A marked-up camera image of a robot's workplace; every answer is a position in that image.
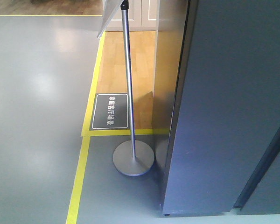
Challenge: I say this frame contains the fridge door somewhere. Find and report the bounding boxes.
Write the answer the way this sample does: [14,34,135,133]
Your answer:
[162,0,280,216]

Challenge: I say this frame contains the silver sign stand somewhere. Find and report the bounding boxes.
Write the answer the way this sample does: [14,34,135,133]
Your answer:
[97,0,154,176]

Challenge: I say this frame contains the yellow floor tape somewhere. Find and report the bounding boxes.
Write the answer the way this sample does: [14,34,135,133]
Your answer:
[0,16,169,224]

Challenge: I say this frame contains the black floor sign sticker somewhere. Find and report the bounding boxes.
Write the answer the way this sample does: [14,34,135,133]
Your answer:
[91,93,129,130]

